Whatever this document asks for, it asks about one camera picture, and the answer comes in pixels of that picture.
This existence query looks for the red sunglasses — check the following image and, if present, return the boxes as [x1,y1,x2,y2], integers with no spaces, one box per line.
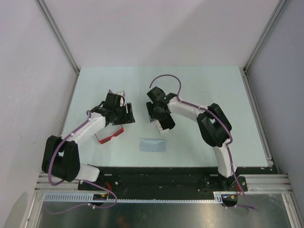
[95,124,124,144]

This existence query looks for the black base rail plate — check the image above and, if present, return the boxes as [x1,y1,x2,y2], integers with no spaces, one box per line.
[48,166,278,200]

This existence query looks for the right aluminium frame post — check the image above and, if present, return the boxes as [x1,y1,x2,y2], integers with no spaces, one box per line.
[244,0,292,71]

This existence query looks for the blue cleaning cloth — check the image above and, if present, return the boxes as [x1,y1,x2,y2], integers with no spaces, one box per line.
[139,138,166,152]

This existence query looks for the grey slotted cable duct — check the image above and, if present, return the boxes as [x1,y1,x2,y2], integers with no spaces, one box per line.
[44,191,239,204]

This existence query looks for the aluminium front crossbar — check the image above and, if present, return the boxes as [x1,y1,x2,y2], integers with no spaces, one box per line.
[35,172,292,193]

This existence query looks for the white geometric glasses case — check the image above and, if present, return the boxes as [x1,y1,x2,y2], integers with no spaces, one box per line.
[154,120,170,134]

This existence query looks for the left aluminium frame post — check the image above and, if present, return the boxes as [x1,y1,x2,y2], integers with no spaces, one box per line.
[35,0,80,75]

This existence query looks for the aluminium frame post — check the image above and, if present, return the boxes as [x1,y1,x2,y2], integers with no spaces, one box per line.
[244,0,292,71]
[35,0,80,75]

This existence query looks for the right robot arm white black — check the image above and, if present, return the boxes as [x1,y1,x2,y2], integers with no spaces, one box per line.
[146,87,237,190]

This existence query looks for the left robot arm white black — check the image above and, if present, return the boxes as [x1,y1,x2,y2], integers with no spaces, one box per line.
[42,90,135,190]

